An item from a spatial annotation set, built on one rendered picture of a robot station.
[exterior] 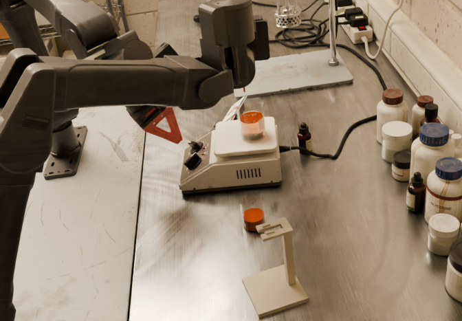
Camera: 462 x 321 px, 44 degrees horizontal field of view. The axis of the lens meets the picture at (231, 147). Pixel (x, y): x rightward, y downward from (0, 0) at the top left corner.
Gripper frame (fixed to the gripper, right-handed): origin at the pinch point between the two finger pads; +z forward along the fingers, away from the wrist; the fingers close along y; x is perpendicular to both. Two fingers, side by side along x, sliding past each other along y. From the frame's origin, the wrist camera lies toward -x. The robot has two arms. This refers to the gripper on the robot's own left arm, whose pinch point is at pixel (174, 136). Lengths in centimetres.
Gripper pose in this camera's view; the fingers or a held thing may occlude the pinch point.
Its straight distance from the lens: 108.6
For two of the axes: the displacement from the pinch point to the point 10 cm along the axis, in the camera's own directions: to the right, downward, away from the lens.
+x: -7.2, 6.9, -0.7
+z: 6.1, 6.8, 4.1
